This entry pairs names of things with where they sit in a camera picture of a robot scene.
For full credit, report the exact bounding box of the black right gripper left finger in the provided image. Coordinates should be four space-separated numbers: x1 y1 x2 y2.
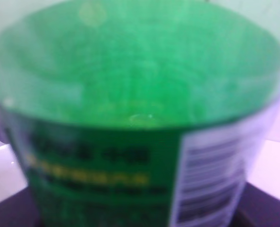
0 187 43 227

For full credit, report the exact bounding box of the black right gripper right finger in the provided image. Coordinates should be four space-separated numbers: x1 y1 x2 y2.
234 183 280 227

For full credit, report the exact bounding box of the green soda bottle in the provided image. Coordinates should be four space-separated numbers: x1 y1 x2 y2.
0 0 280 227

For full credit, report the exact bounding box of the white ceramic mug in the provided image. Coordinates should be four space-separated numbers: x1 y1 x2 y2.
0 145 27 200

